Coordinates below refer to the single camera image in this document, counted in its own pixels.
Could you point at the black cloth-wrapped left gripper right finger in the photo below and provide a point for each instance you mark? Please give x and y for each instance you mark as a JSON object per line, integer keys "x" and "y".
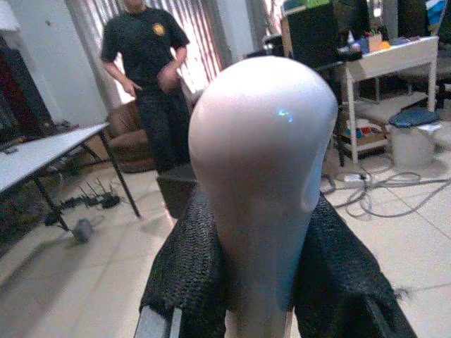
{"x": 338, "y": 274}

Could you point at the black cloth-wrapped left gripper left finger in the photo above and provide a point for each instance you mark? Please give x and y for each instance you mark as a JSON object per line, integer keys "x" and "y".
{"x": 190, "y": 267}

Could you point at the black box on floor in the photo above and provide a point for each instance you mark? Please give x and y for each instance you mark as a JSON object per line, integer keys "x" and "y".
{"x": 176, "y": 190}

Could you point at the grey small device on floor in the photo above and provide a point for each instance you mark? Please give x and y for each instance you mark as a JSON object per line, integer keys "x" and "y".
{"x": 83, "y": 229}

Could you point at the white power strip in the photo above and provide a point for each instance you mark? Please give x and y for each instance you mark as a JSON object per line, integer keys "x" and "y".
{"x": 356, "y": 176}

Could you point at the black wifi router with antennas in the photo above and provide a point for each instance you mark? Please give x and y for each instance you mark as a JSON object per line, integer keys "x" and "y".
{"x": 95, "y": 199}

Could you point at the brown armchair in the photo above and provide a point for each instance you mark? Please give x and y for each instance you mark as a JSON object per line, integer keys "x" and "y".
{"x": 129, "y": 137}

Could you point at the white plastic bucket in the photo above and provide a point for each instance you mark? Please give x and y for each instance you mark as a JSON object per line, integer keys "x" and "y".
{"x": 411, "y": 144}

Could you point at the blue folded cloth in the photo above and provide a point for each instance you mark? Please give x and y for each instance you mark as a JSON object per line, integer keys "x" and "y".
{"x": 414, "y": 117}

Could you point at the white folding table black legs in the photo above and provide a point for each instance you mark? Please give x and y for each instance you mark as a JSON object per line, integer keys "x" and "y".
{"x": 38, "y": 158}

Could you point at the person in black shirt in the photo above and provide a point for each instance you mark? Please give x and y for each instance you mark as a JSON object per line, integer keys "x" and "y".
{"x": 151, "y": 77}

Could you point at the white wooden desk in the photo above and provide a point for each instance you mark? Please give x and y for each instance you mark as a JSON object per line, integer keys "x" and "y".
{"x": 394, "y": 70}

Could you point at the orange box on desk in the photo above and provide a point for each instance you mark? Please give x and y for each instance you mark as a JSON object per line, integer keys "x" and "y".
{"x": 375, "y": 42}

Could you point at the striped curtain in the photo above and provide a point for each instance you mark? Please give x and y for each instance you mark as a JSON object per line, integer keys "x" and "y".
{"x": 190, "y": 31}

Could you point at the black cabinet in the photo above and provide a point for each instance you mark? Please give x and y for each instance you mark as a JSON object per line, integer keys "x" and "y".
{"x": 313, "y": 31}

